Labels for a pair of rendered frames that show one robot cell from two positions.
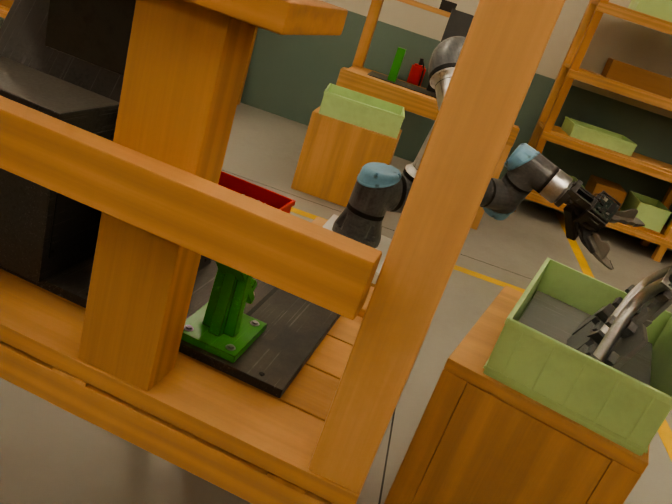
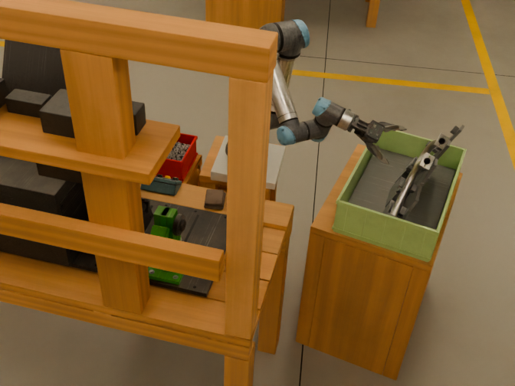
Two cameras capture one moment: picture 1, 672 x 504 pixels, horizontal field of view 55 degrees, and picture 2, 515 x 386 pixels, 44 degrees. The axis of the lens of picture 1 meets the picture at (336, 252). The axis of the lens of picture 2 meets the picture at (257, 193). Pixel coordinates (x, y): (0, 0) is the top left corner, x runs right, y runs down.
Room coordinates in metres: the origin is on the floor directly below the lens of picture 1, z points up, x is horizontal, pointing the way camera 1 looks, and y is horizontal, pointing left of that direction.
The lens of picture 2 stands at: (-0.52, -0.18, 2.60)
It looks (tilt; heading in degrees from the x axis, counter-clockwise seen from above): 40 degrees down; 1
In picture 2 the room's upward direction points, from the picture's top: 3 degrees clockwise
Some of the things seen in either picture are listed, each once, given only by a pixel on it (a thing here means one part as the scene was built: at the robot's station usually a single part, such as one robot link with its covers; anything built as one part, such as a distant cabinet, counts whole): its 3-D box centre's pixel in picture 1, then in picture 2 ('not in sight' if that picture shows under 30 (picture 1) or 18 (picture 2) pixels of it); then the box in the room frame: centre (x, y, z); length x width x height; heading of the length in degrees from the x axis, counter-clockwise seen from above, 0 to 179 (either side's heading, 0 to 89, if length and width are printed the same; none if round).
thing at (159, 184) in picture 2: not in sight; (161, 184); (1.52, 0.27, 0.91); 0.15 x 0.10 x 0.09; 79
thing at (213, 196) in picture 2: not in sight; (214, 198); (1.45, 0.04, 0.91); 0.10 x 0.08 x 0.03; 0
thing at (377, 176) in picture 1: (377, 187); not in sight; (1.82, -0.06, 1.06); 0.13 x 0.12 x 0.14; 122
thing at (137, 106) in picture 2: not in sight; (116, 115); (0.99, 0.27, 1.59); 0.15 x 0.07 x 0.07; 79
